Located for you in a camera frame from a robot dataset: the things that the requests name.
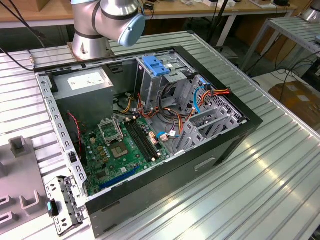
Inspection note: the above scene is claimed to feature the black PC case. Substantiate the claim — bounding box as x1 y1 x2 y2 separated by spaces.
32 44 265 240

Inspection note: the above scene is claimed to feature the black stand pole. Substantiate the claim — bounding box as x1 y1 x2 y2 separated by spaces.
206 0 230 48

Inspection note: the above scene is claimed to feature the CPU socket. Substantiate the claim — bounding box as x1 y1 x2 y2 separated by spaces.
109 141 130 160

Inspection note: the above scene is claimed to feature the grey metal disk bay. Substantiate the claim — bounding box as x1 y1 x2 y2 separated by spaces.
174 107 248 154

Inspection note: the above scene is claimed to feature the long blue data wire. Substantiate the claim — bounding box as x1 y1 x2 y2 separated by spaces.
192 78 212 115

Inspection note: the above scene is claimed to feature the small cardboard box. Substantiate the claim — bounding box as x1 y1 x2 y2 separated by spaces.
36 0 50 12

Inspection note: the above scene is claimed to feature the grey power supply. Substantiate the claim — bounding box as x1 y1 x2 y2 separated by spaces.
51 67 116 131

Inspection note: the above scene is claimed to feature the orange yellow wire bundle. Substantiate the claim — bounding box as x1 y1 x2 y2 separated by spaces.
117 92 196 136

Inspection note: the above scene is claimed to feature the blue plastic drive latch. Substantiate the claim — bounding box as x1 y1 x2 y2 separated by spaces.
141 56 172 78

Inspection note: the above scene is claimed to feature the grey cable with metal connector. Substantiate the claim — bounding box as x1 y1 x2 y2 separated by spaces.
26 48 36 66

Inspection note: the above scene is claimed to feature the grey parts rack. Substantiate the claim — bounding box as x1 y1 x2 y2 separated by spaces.
0 134 51 231

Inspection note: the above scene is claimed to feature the large brown cardboard box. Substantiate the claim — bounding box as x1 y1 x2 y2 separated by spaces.
268 79 320 126

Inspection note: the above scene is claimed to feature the metal slat side table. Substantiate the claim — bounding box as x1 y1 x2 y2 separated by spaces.
241 16 320 73

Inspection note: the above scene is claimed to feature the metal expansion bracket cover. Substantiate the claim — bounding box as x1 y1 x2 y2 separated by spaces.
44 174 87 237

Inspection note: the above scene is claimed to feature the black RAM slot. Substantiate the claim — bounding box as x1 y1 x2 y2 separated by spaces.
132 120 159 160
128 121 155 162
135 118 162 158
125 122 152 163

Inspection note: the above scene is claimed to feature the metal socket cover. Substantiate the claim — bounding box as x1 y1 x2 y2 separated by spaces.
97 116 125 146

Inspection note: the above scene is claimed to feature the red orange power wire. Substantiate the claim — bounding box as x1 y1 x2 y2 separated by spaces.
198 86 231 102

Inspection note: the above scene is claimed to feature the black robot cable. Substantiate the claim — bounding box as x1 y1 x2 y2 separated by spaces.
3 0 47 48

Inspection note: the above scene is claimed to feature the black clip with teal label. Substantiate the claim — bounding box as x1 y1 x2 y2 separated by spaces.
46 198 60 217

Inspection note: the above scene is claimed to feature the black wire bundle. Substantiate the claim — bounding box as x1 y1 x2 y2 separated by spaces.
158 83 181 121

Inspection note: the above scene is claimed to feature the short blue wire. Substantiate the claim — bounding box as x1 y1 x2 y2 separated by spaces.
154 131 181 143

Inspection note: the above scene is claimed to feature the grey optical drive cage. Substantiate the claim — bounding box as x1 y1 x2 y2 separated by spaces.
134 51 198 113

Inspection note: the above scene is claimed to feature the wooden desk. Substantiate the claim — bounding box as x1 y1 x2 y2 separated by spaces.
0 0 298 48

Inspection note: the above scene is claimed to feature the green motherboard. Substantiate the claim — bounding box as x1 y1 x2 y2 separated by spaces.
81 116 171 197

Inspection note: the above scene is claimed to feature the blue expansion slot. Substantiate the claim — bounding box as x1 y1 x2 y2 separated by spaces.
99 166 141 191

